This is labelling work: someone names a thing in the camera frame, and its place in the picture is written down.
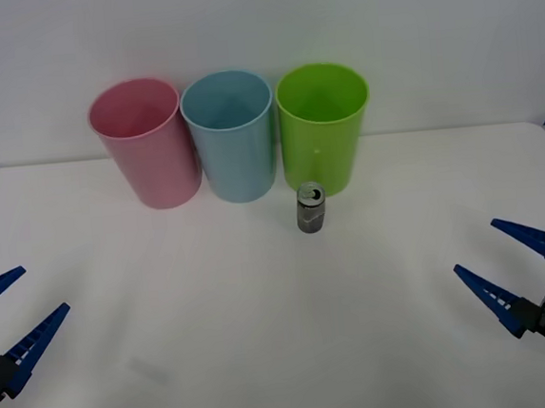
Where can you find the pale blue plastic bin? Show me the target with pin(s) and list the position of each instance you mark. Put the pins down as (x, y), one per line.
(238, 164)

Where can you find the black drink can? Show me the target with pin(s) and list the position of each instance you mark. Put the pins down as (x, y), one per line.
(311, 215)

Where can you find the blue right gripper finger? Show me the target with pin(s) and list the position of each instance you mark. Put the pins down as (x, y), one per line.
(491, 299)
(528, 234)

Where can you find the pink plastic bin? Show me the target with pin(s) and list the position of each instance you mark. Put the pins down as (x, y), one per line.
(154, 166)

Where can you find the green plastic bin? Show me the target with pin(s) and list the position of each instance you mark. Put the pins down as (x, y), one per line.
(325, 156)

